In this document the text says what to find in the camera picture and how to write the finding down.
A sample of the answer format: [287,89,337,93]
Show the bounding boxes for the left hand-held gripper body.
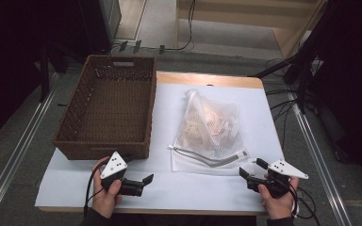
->
[99,151,146,198]

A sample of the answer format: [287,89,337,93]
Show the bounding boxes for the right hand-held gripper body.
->
[246,159,309,200]

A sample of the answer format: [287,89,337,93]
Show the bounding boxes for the brown wicker basket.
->
[52,55,157,161]

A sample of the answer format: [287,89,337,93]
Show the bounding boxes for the cream printed garment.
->
[180,105,239,152]

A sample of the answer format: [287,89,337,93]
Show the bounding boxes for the white mesh laundry bag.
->
[168,89,258,177]

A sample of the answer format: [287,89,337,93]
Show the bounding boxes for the person's right hand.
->
[257,175,300,220]

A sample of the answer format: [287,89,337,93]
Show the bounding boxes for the person's left hand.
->
[90,156,123,219]

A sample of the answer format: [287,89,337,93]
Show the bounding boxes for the white table mat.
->
[34,83,288,213]

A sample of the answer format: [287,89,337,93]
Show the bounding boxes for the black metal stand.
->
[247,0,343,114]

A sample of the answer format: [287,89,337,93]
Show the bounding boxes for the light wooden shelf unit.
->
[173,0,328,59]

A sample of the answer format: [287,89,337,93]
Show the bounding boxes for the dark cabinet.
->
[78,0,123,55]

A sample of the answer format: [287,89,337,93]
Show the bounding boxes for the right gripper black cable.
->
[290,185,321,226]

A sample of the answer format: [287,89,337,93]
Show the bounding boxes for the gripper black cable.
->
[83,163,107,218]
[290,185,321,226]

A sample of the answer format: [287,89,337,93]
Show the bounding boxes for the metal floor rail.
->
[0,73,60,220]
[290,92,354,226]

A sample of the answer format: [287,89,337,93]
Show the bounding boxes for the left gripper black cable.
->
[83,163,107,218]

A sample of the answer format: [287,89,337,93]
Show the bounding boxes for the black floor cables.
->
[265,57,320,149]

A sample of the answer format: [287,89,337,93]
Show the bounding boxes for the hanging black cable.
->
[164,0,197,52]

